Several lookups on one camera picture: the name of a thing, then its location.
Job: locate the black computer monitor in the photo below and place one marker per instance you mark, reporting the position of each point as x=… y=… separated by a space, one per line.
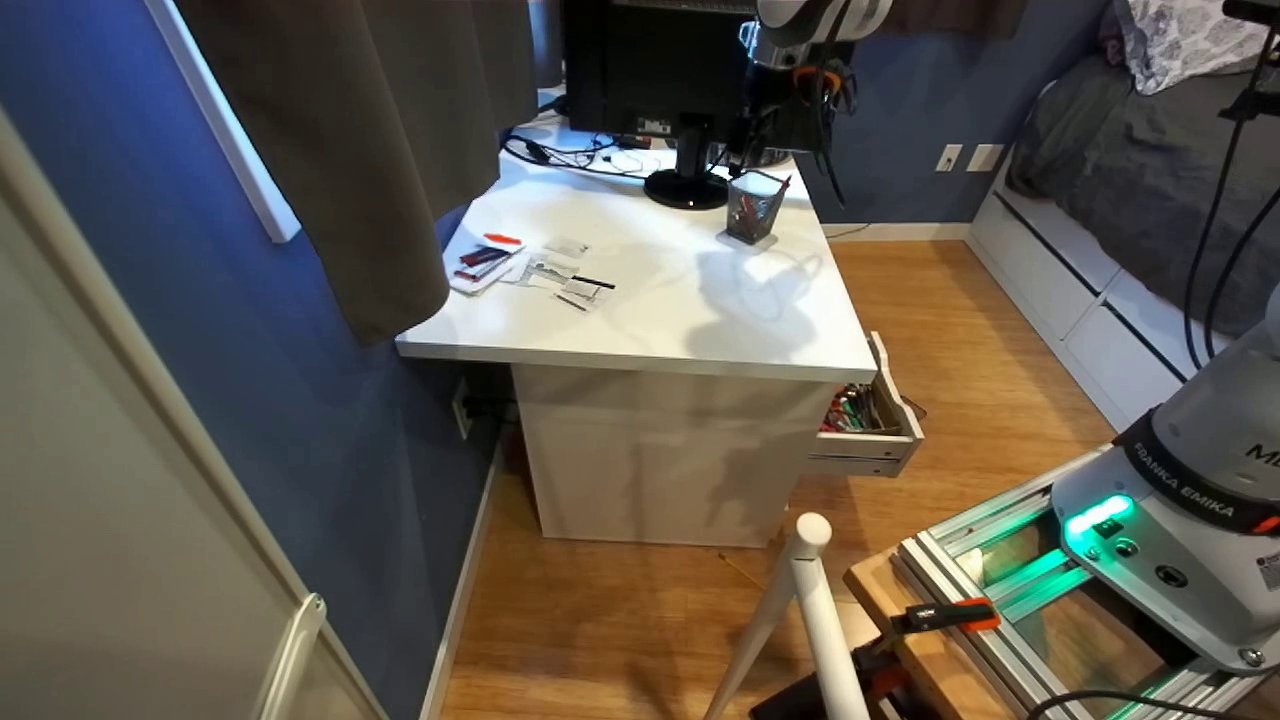
x=654 y=65

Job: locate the brown curtain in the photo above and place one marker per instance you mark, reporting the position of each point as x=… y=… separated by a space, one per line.
x=375 y=135

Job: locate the white tripod pole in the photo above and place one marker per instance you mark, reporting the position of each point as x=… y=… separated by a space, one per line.
x=816 y=601

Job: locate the open white desk drawer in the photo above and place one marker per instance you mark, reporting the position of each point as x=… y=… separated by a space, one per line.
x=865 y=448

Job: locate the white low wall plug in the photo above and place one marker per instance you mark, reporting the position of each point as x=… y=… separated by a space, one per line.
x=462 y=413

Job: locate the patterned grey pillow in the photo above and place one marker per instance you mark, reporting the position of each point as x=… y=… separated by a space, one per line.
x=1185 y=43

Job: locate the white desk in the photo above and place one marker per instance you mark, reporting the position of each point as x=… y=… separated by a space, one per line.
x=692 y=305

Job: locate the white window frame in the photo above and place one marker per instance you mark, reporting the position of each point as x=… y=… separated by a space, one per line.
x=225 y=135

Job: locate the aluminium rail base frame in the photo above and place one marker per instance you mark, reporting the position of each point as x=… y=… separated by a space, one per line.
x=961 y=575

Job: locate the wooden base board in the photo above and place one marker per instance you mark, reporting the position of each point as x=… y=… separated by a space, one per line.
x=921 y=667

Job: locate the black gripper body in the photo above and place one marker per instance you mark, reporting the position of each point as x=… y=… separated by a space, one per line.
x=801 y=93

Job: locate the grey blanket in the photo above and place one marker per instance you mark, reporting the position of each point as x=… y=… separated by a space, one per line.
x=1120 y=162

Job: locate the white rounded bar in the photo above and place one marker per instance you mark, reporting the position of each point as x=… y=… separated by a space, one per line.
x=292 y=642

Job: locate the white bed frame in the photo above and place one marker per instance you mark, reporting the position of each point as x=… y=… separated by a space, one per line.
x=1067 y=305

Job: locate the white door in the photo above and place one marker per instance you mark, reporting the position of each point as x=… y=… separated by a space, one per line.
x=104 y=532

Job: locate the white paper with black pen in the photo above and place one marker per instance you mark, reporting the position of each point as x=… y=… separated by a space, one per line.
x=572 y=286

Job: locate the white wall outlet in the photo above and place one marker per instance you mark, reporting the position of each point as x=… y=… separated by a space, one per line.
x=987 y=157
x=949 y=157

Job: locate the colourful items inside drawer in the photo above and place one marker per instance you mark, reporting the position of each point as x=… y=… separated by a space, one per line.
x=852 y=409

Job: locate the orange and black clamp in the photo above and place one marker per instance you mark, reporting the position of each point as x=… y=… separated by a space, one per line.
x=953 y=616

